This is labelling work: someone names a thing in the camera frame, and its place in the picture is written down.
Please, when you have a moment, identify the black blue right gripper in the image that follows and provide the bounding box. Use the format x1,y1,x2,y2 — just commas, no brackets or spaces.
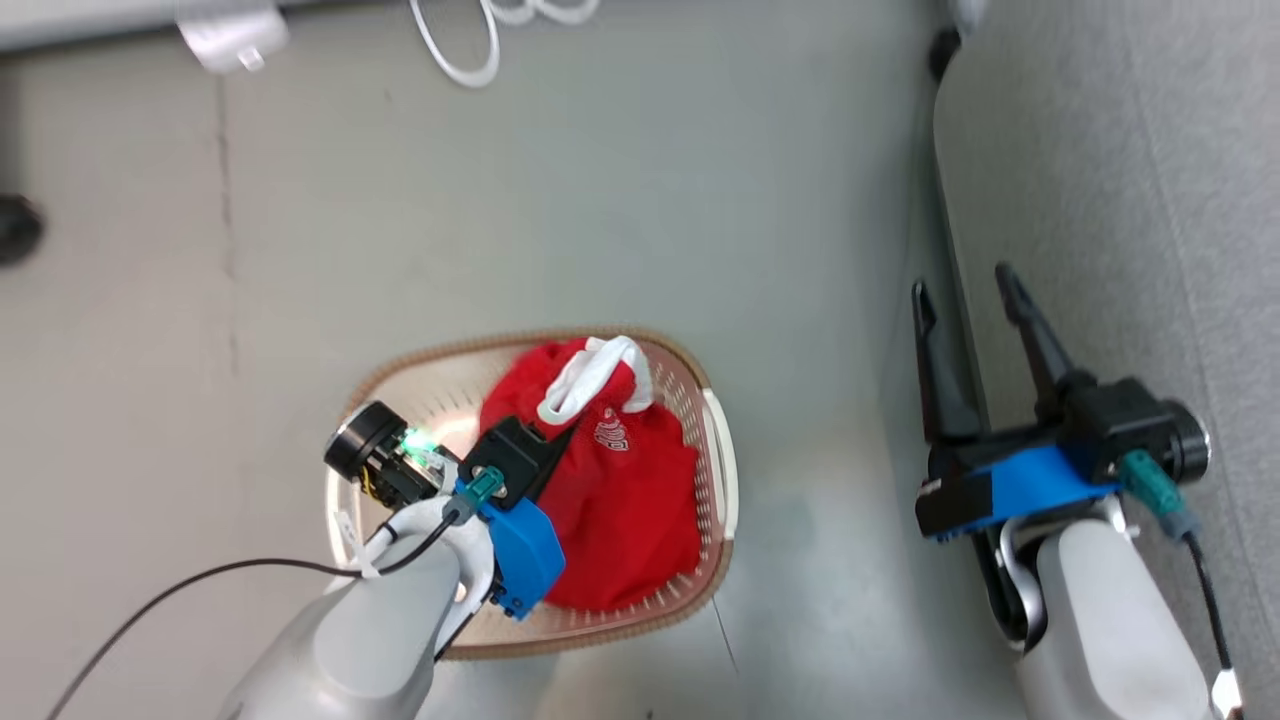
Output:
911,262,1212,542

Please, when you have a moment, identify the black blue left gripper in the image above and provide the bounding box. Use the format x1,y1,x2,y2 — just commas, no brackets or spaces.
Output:
325,400,579,622

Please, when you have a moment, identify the red garment with white trim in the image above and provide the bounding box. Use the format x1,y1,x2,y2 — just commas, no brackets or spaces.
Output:
479,336,703,614

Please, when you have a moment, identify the beige plastic laundry basket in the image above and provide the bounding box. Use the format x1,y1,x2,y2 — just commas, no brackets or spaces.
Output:
325,328,741,661

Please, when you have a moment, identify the white power adapter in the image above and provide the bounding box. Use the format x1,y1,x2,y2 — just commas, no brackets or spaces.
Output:
174,0,292,76

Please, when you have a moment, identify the round black object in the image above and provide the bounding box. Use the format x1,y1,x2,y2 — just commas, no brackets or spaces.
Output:
0,194,46,267

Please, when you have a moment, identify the grey baseboard strip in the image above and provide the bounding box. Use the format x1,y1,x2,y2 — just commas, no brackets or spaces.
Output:
0,0,183,53

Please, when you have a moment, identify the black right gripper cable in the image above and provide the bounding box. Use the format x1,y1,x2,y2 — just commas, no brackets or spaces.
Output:
1118,450,1237,693

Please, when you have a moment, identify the thin black left gripper cable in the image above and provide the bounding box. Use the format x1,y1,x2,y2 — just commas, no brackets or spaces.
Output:
45,498,463,720

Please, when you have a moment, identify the white coiled cable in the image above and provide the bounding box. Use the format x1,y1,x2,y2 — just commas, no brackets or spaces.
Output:
408,0,603,90

